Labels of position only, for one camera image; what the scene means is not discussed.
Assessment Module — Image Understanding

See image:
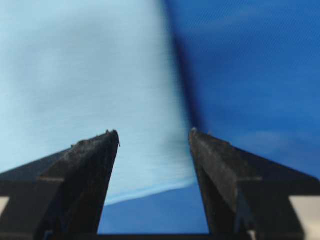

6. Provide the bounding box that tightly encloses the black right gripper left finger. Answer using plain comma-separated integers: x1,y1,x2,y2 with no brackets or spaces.
0,130,120,240

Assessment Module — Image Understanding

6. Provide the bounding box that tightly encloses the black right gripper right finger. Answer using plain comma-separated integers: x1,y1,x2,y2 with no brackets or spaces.
188,129,320,240

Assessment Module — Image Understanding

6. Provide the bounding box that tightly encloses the light blue towel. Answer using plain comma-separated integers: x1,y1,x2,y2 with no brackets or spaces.
0,0,196,205

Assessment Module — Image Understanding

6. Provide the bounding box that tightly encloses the blue table cloth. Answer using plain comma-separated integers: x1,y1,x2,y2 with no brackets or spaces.
98,0,320,234

